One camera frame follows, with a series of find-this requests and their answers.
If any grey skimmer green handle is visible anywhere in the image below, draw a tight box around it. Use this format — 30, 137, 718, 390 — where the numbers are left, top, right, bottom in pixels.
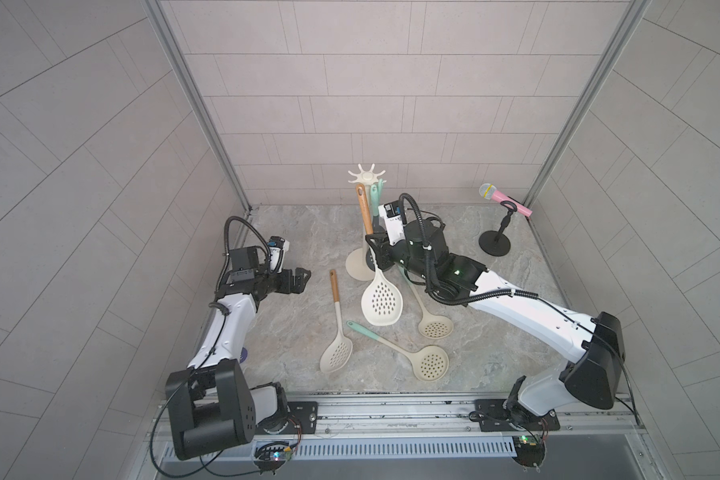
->
372, 178, 385, 210
369, 183, 379, 218

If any cream skimmer green handle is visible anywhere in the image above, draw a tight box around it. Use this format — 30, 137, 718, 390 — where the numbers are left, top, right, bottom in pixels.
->
346, 321, 450, 381
406, 280, 454, 340

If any cream skimmer green handle bottom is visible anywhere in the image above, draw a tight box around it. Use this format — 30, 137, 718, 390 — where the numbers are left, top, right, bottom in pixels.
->
346, 321, 450, 381

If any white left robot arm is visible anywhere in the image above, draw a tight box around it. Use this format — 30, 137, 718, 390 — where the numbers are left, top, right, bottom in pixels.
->
166, 236, 311, 460

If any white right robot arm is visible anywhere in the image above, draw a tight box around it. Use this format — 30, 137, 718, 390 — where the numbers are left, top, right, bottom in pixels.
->
365, 218, 625, 422

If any cream utensil rack stand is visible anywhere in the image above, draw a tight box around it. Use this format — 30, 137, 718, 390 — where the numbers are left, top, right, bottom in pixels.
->
345, 164, 385, 282

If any black microphone stand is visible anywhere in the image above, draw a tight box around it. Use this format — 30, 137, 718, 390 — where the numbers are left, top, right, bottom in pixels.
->
478, 200, 518, 257

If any pink toy microphone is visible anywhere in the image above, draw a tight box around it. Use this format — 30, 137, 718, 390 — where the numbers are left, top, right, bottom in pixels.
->
479, 183, 532, 218

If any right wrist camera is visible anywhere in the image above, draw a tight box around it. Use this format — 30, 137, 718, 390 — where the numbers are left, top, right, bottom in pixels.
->
378, 200, 405, 246

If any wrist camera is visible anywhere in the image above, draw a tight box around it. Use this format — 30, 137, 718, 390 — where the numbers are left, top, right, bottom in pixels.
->
267, 236, 290, 273
378, 200, 405, 246

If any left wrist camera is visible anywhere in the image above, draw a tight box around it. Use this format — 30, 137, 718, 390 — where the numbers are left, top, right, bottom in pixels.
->
267, 236, 290, 273

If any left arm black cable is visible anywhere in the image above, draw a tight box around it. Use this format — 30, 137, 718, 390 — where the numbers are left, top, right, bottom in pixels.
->
223, 215, 274, 283

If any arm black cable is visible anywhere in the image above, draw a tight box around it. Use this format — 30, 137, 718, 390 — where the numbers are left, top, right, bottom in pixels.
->
398, 193, 640, 421
223, 215, 274, 283

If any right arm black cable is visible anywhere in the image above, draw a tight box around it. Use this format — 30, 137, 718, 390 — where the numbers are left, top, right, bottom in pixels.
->
398, 193, 640, 421

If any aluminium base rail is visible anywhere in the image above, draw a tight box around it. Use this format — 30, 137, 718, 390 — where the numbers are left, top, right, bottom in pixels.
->
162, 390, 640, 445

